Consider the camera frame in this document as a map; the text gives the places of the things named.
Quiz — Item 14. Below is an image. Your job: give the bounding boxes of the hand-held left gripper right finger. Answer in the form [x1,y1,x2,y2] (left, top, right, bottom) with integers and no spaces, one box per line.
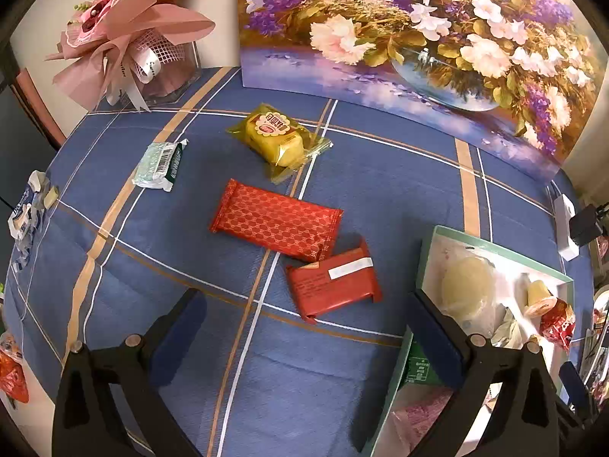
[407,289,568,457]

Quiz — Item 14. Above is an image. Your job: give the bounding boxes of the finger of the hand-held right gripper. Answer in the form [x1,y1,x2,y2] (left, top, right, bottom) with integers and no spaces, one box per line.
[556,361,591,422]

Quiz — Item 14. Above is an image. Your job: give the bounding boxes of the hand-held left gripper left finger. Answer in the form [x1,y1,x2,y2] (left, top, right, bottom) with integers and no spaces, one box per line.
[51,288,208,457]

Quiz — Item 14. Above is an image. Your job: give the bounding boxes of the green-edged clear cracker packet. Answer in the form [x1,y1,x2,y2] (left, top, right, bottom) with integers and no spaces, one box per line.
[399,339,444,387]

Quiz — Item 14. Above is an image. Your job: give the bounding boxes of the beige paper snack packet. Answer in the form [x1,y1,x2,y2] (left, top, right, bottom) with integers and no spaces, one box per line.
[489,307,525,349]

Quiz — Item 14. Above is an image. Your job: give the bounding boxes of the pale yellow jelly cup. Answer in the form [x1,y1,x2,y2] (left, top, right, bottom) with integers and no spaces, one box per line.
[525,279,557,318]

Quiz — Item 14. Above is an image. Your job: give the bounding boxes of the white tray with green rim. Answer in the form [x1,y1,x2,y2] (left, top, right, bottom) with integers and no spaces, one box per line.
[360,225,576,457]

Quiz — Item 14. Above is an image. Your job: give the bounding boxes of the small red snack packet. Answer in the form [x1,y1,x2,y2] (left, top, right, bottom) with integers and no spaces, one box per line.
[539,297,577,354]

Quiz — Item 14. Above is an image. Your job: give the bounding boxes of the clear packet with pale pastry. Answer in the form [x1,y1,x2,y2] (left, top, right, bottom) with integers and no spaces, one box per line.
[427,242,506,340]

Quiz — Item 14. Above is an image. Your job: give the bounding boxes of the blue plaid tablecloth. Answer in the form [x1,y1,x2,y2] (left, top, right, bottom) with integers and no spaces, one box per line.
[0,67,595,457]

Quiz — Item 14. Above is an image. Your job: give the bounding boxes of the dark red boxed snack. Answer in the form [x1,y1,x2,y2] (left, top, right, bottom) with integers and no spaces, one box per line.
[285,237,383,325]

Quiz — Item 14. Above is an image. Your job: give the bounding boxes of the red patterned snack packet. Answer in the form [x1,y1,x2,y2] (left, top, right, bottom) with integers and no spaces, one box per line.
[209,178,344,264]

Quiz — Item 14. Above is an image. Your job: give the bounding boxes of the white power strip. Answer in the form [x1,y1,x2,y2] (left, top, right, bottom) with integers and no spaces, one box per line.
[553,193,580,262]

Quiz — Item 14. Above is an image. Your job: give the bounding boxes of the black power adapter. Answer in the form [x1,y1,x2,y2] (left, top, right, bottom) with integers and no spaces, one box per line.
[569,204,606,246]

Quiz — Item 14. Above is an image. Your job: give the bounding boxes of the red crinkled packet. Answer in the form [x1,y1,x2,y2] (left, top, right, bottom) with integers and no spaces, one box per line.
[0,347,30,404]

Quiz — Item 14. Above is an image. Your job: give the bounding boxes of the small green white packet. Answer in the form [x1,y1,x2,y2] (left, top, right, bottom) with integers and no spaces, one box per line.
[132,138,189,193]

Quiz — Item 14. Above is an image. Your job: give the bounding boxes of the crumpled white blue wrapper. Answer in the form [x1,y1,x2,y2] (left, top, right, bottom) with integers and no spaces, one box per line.
[6,169,61,259]

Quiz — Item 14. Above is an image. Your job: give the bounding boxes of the yellow cake packet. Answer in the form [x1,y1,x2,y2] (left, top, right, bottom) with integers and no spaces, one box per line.
[225,103,333,184]

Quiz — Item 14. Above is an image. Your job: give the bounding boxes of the floral painting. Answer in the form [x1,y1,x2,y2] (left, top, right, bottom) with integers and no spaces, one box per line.
[237,0,596,182]

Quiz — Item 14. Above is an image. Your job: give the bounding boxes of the pink flower bouquet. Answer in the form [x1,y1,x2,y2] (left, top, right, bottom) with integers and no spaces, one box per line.
[45,0,216,113]

